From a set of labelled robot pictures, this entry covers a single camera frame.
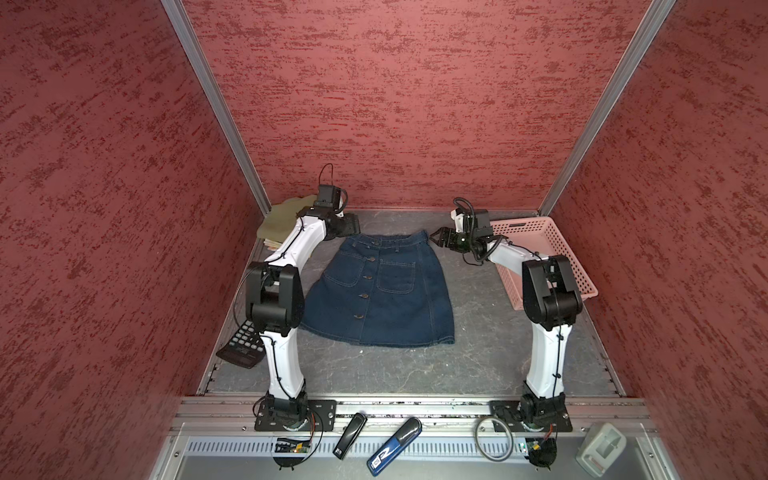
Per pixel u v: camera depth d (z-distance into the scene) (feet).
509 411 2.44
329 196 2.50
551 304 1.81
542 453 2.34
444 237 3.02
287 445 2.38
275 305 1.73
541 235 3.71
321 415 2.43
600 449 2.24
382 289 3.19
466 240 2.95
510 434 2.32
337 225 2.70
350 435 2.26
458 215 3.13
